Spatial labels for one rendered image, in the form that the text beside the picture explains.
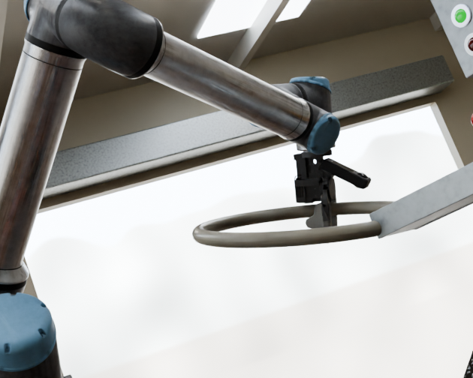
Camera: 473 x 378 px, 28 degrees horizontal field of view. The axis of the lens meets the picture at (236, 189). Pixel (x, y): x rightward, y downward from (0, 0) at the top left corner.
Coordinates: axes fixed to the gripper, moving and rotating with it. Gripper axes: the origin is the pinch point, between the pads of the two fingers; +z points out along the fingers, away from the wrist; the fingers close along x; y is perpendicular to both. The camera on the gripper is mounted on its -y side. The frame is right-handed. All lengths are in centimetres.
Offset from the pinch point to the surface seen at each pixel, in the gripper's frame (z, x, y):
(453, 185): -14, 48, -32
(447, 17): -42, 57, -34
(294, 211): -6.7, 3.0, 7.8
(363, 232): -6.2, 42.7, -14.8
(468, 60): -35, 59, -37
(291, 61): -81, -697, 173
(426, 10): -121, -783, 47
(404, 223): -7.3, 42.8, -22.3
